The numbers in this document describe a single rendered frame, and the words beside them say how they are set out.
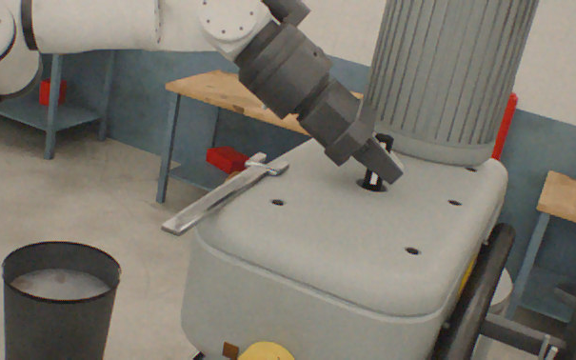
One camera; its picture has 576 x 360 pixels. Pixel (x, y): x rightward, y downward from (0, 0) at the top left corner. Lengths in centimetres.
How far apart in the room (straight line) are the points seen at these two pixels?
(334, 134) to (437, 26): 24
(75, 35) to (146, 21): 8
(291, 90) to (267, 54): 5
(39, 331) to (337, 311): 241
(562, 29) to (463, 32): 405
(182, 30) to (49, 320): 220
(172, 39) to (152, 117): 527
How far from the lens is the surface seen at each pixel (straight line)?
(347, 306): 66
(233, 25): 76
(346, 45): 529
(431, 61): 96
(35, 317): 297
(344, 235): 70
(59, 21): 81
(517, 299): 460
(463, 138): 99
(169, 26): 86
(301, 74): 78
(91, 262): 330
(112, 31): 81
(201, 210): 67
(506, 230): 107
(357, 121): 78
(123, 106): 627
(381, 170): 82
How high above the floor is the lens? 217
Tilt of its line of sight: 21 degrees down
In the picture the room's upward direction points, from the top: 12 degrees clockwise
